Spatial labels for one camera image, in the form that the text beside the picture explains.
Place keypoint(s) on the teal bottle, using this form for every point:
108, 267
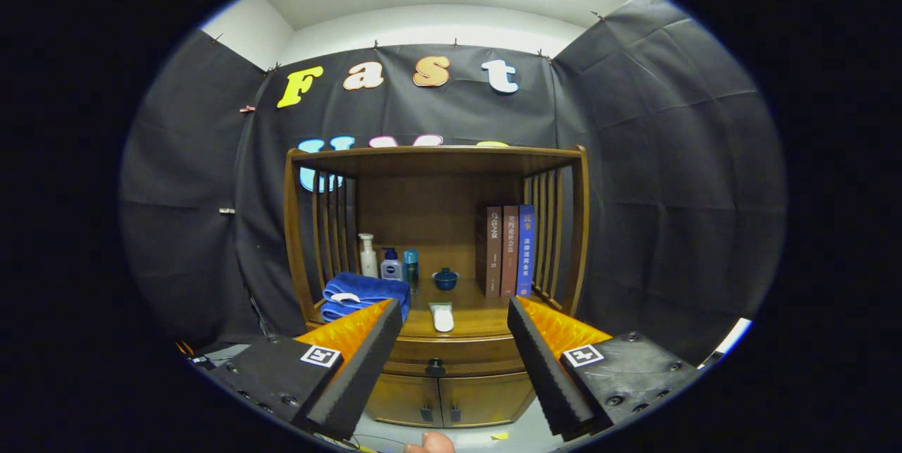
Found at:
411, 263

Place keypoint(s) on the white bottle with blue pump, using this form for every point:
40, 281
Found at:
392, 270

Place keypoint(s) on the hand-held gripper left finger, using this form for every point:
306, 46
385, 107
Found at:
365, 365

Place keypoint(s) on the wooden cabinet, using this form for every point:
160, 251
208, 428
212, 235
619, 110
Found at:
433, 192

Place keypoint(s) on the reddish brown book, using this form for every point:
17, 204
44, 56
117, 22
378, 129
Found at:
509, 256

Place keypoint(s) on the black backdrop cloth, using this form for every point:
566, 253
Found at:
634, 157

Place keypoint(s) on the blue lidded teacup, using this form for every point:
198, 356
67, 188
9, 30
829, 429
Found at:
445, 280

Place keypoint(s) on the blue folded towel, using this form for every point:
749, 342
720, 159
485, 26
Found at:
359, 287

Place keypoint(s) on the wooden drawer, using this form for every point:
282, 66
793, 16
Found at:
472, 351

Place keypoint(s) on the white squeeze tube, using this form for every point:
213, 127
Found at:
442, 319

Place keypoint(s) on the blue book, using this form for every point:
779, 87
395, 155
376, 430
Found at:
526, 249

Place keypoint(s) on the wooden countertop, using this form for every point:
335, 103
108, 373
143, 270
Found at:
479, 319

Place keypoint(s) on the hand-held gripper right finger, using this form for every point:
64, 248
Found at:
544, 365

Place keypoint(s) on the dark brown book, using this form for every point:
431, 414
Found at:
494, 256

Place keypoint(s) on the wooden cabinet door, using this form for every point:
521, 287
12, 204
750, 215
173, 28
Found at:
486, 396
402, 400

